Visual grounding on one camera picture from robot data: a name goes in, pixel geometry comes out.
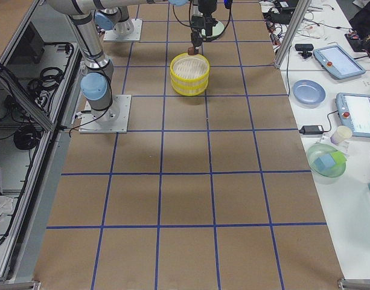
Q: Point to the teach pendant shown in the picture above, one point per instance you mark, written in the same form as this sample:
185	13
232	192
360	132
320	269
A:
354	112
336	61

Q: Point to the dark red bun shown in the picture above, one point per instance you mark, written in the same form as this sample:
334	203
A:
192	51

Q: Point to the lower teach pendant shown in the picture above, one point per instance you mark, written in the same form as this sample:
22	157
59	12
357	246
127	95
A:
354	112

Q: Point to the white paper cup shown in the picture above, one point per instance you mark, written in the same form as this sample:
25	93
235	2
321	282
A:
341	134

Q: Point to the center yellow steamer basket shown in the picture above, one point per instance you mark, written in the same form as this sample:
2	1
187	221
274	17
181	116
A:
189	88

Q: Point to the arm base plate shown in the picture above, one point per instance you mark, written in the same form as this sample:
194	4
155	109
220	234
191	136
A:
115	120
127	31

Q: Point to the blue plate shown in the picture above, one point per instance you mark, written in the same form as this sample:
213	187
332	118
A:
308	93

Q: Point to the black power adapter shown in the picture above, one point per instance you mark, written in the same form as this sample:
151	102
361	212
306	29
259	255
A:
311	130

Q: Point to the aluminium frame post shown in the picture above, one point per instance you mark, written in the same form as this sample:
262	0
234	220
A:
296	20

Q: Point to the side yellow steamer basket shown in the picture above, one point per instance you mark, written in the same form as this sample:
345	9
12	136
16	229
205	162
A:
187	68

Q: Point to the light green plate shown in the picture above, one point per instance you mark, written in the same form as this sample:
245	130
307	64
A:
217	31

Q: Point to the clear bowl with blocks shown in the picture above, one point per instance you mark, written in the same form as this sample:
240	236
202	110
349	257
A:
326	162

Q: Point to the upper teach pendant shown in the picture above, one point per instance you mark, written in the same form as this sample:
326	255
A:
336	61

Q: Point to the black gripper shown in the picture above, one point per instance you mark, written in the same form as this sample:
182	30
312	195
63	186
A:
205	6

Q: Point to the black webcam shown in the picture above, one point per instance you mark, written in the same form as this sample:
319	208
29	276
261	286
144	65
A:
305	50

